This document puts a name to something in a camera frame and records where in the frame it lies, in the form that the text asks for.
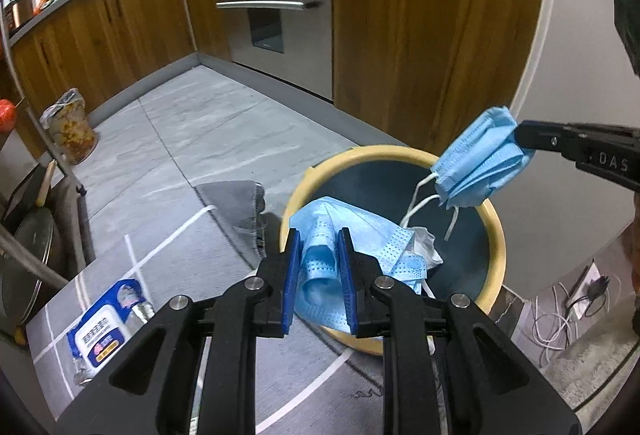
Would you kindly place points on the pan with dark lid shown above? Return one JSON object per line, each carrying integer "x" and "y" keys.
{"x": 30, "y": 255}

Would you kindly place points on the printed plastic bag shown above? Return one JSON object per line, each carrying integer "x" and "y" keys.
{"x": 70, "y": 130}

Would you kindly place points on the white tissue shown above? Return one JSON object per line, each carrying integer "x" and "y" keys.
{"x": 427, "y": 245}

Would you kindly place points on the grey checked mat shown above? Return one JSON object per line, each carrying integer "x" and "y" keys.
{"x": 175, "y": 255}

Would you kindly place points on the grey cloth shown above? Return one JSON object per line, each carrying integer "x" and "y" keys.
{"x": 230, "y": 210}

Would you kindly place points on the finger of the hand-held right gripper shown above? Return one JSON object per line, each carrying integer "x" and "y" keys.
{"x": 590, "y": 150}

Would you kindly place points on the metal shelf rack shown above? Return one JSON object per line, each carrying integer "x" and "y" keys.
{"x": 55, "y": 150}

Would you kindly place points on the wooden kitchen cabinets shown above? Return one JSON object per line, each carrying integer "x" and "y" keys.
{"x": 425, "y": 15}

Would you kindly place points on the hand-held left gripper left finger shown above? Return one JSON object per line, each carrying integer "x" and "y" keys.
{"x": 291, "y": 285}

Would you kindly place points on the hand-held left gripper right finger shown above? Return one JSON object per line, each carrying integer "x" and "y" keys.
{"x": 347, "y": 285}

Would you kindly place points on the yellow-rimmed blue bin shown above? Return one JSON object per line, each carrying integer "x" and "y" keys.
{"x": 350, "y": 180}

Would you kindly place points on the grey fuzzy rug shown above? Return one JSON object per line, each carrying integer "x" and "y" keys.
{"x": 585, "y": 370}

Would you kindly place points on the blue face mask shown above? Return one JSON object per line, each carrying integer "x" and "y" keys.
{"x": 360, "y": 225}
{"x": 480, "y": 160}

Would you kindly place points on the blue white wipe packet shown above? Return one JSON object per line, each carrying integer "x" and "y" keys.
{"x": 100, "y": 340}

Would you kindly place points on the stainless steel oven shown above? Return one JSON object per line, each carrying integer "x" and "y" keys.
{"x": 280, "y": 30}

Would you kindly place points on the wall socket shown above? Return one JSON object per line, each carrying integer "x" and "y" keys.
{"x": 585, "y": 310}

